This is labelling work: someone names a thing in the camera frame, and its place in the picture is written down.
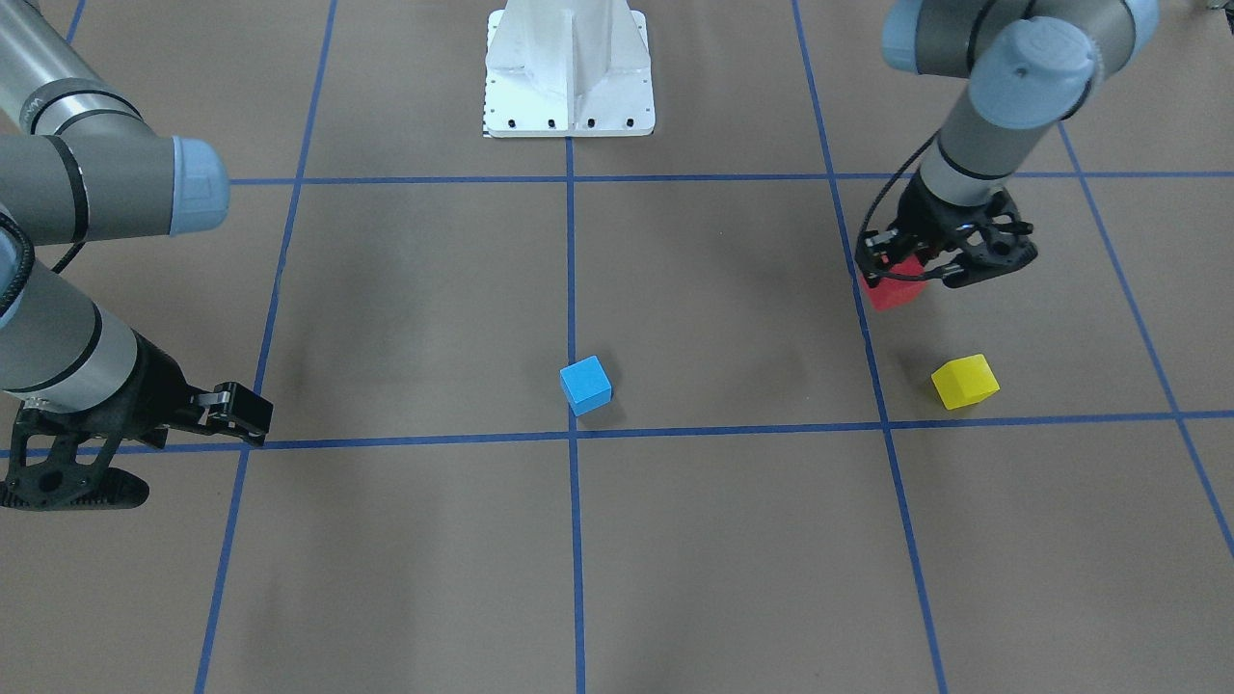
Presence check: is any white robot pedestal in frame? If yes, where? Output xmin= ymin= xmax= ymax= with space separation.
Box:
xmin=482 ymin=1 xmax=656 ymax=138

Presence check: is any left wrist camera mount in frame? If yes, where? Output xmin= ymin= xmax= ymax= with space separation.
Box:
xmin=933 ymin=189 xmax=1037 ymax=288

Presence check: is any yellow cube block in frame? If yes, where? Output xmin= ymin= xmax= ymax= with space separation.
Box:
xmin=930 ymin=353 xmax=1001 ymax=412

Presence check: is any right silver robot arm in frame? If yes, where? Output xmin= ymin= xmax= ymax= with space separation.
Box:
xmin=2 ymin=1 xmax=273 ymax=445

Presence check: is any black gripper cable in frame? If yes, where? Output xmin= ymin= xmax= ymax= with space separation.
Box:
xmin=854 ymin=130 xmax=942 ymax=256

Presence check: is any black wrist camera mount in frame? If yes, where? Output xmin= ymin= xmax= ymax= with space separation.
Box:
xmin=1 ymin=406 xmax=149 ymax=511

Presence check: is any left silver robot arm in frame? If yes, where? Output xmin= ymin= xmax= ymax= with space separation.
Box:
xmin=854 ymin=1 xmax=1161 ymax=289

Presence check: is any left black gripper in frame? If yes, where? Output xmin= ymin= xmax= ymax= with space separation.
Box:
xmin=858 ymin=173 xmax=1004 ymax=290

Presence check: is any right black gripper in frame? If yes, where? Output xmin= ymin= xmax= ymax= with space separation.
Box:
xmin=101 ymin=333 xmax=274 ymax=449

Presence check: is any blue cube block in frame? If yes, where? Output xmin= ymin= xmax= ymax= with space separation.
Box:
xmin=559 ymin=356 xmax=613 ymax=417

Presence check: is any red cube block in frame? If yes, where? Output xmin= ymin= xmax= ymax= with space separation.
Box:
xmin=861 ymin=254 xmax=928 ymax=311

